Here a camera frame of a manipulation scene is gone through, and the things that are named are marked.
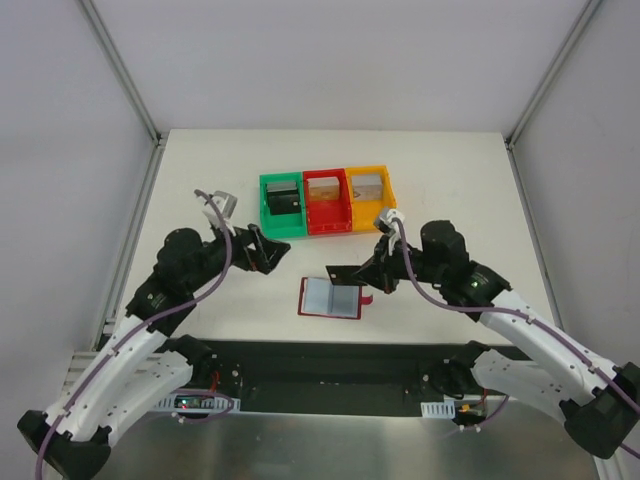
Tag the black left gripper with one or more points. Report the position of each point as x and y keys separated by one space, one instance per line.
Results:
x=253 y=247

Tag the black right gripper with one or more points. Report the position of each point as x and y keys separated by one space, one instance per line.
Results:
x=380 y=270

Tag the red leather card holder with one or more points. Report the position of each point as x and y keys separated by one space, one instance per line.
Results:
x=318 y=297

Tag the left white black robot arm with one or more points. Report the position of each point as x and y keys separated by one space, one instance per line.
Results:
x=142 y=363

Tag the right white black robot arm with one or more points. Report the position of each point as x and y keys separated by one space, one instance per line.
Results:
x=595 y=399

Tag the black cards in green bin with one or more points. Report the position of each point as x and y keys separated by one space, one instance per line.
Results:
x=283 y=198

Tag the wooden cards in red bin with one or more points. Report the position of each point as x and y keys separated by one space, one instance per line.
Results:
x=323 y=189

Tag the cards in yellow bin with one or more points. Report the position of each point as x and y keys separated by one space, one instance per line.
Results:
x=367 y=187

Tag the green plastic bin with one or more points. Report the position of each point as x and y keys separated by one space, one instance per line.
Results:
x=282 y=226

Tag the red plastic bin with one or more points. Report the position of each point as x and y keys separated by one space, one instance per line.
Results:
x=329 y=217

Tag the yellow plastic bin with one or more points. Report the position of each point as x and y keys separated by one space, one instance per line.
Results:
x=363 y=214

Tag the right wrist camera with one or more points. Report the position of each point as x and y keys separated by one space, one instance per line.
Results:
x=389 y=222

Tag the right white cable duct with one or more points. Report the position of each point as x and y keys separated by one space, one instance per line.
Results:
x=445 y=409

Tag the white cable duct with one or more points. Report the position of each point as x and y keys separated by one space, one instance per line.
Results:
x=197 y=403
x=445 y=409

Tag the left white cable duct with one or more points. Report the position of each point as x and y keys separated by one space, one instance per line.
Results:
x=197 y=403

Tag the aluminium frame rail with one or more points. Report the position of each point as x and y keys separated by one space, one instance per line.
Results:
x=130 y=344

